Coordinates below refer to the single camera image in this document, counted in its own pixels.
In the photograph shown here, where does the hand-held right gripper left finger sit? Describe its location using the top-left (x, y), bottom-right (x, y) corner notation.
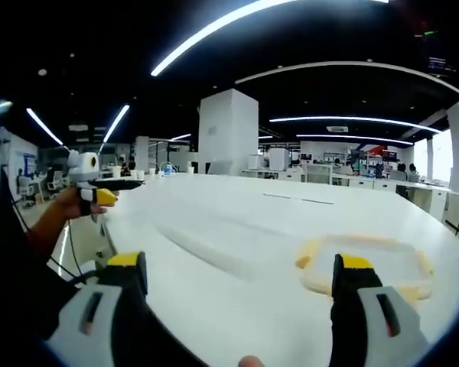
top-left (47, 251), bottom-right (150, 367)

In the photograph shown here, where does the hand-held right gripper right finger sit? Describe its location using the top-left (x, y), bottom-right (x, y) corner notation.
top-left (330, 252), bottom-right (431, 367)

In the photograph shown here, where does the clear container with yellow rim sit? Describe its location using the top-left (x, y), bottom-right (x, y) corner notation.
top-left (295, 233), bottom-right (435, 304)

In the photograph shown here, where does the person's left hand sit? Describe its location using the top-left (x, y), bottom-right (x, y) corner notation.
top-left (54, 186), bottom-right (108, 223)

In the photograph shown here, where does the person's dark clothing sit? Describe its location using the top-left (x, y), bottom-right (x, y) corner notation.
top-left (0, 152), bottom-right (83, 345)

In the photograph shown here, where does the white square pillar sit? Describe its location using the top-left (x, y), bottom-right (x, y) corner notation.
top-left (197, 88), bottom-right (260, 177)

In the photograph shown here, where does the white cabinet appliance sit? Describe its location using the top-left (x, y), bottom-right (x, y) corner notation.
top-left (269, 148), bottom-right (291, 171)

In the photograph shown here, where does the long ceiling light strip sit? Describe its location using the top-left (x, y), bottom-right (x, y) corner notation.
top-left (150, 0), bottom-right (390, 77)

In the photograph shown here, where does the dark hanging screen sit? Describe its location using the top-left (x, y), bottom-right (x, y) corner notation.
top-left (412, 29), bottom-right (458, 80)

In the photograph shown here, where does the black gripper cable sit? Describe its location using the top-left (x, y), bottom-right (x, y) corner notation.
top-left (45, 217), bottom-right (89, 286)

